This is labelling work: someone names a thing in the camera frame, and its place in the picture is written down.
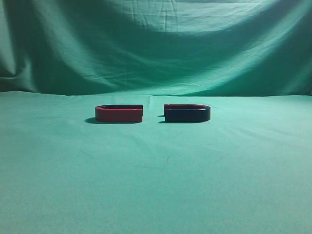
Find horseshoe magnet blue front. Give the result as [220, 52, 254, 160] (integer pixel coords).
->
[164, 104, 211, 122]

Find left horseshoe magnet red front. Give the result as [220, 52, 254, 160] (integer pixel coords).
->
[95, 104, 143, 123]

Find green cloth backdrop and cover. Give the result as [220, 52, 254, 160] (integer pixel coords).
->
[0, 0, 312, 234]

